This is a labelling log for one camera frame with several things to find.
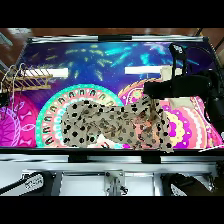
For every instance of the beige black polka dot shirt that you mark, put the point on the beige black polka dot shirt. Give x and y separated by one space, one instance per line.
116 128

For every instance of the plain beige garment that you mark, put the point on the plain beige garment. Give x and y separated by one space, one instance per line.
170 71

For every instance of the brown clothes hanger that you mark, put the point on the brown clothes hanger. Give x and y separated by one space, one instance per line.
30 81

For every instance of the silver frame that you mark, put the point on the silver frame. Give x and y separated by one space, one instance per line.
110 166

